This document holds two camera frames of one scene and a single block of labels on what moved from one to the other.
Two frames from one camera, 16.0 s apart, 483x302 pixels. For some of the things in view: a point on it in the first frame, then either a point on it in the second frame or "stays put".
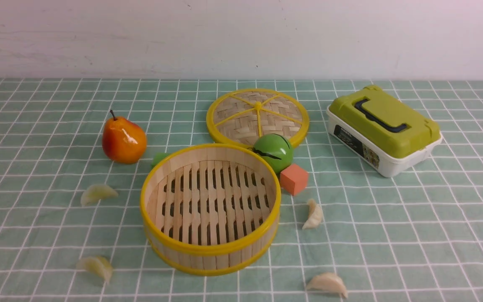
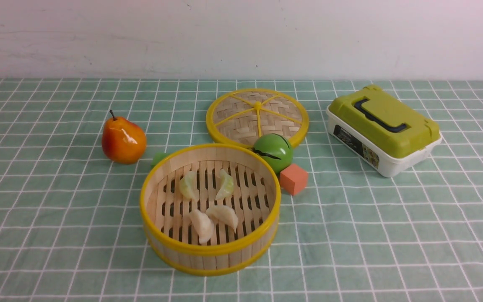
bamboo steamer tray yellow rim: (210, 209) stays put
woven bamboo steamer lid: (240, 118) stays put
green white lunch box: (382, 132) stays put
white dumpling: (315, 215) to (203, 225)
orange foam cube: (294, 179) stays put
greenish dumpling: (94, 192) to (188, 185)
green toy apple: (276, 149) stays put
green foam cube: (158, 157) stays put
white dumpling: (328, 281) to (224, 214)
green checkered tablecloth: (55, 220) stays put
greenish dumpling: (98, 264) to (227, 186)
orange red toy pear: (124, 141) stays put
